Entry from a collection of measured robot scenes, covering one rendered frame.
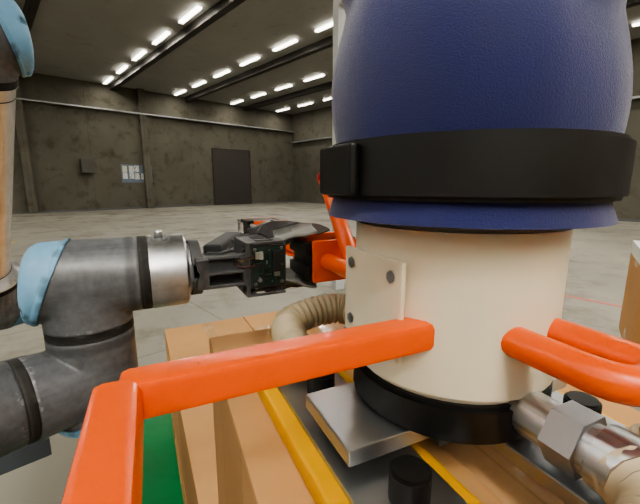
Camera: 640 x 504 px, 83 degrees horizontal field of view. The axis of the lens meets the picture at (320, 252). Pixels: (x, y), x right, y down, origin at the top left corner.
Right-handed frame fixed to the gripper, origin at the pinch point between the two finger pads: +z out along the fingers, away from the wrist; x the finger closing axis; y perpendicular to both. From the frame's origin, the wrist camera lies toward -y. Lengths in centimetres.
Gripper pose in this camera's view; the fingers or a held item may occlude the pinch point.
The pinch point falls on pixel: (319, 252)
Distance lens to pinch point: 57.2
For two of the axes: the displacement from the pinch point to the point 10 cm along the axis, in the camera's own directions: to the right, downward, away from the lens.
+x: 0.0, -9.8, -1.9
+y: 4.5, 1.7, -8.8
